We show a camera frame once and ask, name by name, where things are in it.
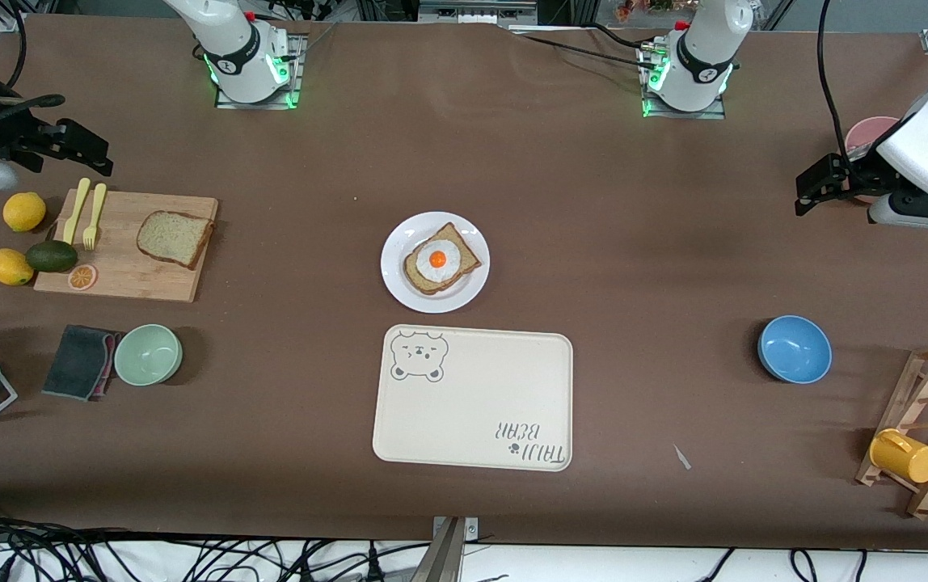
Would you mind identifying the plain bread slice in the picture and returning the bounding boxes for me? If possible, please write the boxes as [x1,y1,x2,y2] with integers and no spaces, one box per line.
[137,211,215,271]

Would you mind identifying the white round plate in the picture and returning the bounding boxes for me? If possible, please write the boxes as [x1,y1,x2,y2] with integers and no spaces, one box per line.
[381,212,491,314]

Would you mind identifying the pink bowl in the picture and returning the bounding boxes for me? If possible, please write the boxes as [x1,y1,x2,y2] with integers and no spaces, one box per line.
[845,116,902,162]

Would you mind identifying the yellow plastic fork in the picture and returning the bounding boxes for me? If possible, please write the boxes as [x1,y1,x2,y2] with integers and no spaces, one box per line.
[82,183,108,251]

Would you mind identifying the yellow plastic knife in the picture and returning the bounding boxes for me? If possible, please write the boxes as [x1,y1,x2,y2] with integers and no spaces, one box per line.
[62,178,91,246]

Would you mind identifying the yellow lemon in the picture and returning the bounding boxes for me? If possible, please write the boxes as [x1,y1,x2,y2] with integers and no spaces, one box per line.
[2,192,47,234]
[0,248,35,286]

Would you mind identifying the green avocado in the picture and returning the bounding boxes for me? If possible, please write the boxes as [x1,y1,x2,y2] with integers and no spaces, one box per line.
[25,240,78,274]

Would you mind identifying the wooden cutting board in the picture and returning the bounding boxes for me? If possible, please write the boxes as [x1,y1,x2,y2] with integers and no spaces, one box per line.
[33,188,219,303]

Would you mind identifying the blue bowl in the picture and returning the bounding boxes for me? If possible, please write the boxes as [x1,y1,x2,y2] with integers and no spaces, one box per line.
[757,315,833,384]

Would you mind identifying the pale green bowl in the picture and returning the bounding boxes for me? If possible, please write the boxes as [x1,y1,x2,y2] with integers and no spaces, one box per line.
[113,323,183,386]

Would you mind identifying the dark grey folded cloth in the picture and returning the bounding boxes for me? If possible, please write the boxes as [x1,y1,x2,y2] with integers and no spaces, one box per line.
[41,324,122,403]

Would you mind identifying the yellow mug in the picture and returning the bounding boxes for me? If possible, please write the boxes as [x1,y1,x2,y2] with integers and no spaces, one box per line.
[869,428,928,484]

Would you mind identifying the fried egg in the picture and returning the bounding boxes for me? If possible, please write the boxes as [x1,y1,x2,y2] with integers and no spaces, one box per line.
[415,239,462,284]

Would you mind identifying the grey metal box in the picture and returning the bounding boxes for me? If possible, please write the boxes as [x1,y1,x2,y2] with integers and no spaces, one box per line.
[418,0,539,25]

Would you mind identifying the cream bear print tray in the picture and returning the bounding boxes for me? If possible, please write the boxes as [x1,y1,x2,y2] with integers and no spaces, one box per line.
[372,324,574,472]

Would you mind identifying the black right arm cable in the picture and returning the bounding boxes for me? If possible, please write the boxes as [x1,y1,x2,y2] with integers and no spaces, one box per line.
[5,0,30,91]

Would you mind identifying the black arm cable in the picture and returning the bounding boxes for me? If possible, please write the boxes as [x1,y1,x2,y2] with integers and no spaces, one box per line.
[816,0,863,162]
[5,0,30,91]

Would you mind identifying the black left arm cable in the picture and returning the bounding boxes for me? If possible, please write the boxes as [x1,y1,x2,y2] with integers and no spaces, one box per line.
[816,0,863,162]

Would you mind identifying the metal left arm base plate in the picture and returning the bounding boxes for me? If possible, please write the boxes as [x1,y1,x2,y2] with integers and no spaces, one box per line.
[639,39,728,121]

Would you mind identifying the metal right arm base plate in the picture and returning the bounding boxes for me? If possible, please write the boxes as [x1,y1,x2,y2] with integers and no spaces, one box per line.
[214,31,308,111]

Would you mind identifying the black cable on table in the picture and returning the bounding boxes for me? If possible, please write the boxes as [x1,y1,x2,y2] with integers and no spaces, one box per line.
[513,24,659,72]

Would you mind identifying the black cable tangle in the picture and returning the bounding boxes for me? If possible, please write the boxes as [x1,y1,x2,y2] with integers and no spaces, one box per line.
[0,517,432,582]

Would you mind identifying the metal stand bracket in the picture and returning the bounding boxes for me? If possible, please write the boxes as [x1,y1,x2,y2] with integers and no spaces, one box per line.
[411,516,480,582]

